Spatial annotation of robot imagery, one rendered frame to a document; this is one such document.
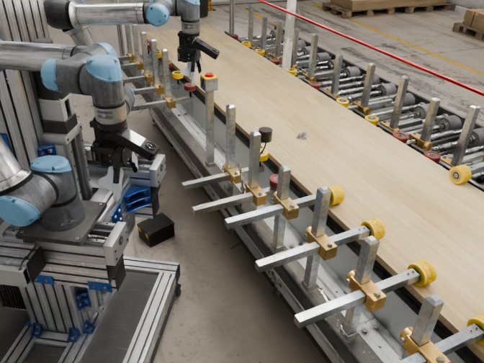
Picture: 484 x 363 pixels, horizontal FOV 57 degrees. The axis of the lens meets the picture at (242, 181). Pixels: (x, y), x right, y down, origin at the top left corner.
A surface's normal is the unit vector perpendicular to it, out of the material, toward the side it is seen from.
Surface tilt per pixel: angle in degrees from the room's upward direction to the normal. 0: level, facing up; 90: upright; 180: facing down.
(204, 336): 0
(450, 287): 0
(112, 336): 0
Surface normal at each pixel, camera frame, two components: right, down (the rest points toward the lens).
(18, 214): -0.21, 0.63
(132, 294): 0.03, -0.84
